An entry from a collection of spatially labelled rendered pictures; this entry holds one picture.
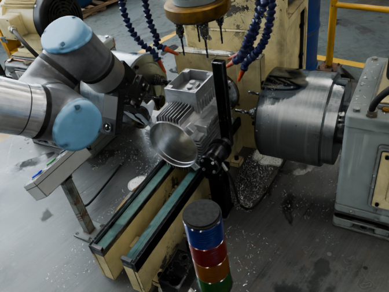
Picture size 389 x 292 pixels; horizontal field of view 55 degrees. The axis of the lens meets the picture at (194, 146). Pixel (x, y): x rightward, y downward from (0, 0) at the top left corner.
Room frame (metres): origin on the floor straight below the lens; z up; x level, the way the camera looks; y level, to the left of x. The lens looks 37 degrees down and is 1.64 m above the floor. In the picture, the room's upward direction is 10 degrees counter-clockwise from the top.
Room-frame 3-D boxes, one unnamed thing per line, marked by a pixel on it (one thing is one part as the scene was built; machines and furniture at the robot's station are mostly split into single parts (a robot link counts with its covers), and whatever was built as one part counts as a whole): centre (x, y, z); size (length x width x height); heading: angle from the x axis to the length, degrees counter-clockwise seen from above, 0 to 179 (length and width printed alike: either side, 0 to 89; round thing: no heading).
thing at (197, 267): (0.39, 0.01, 1.10); 0.06 x 0.06 x 0.04
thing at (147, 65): (1.21, 0.24, 1.04); 0.37 x 0.25 x 0.25; 55
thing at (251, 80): (1.13, -0.14, 0.97); 0.30 x 0.11 x 0.34; 55
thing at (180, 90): (0.95, -0.02, 1.11); 0.12 x 0.11 x 0.07; 145
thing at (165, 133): (0.92, 0.00, 1.02); 0.20 x 0.19 x 0.19; 145
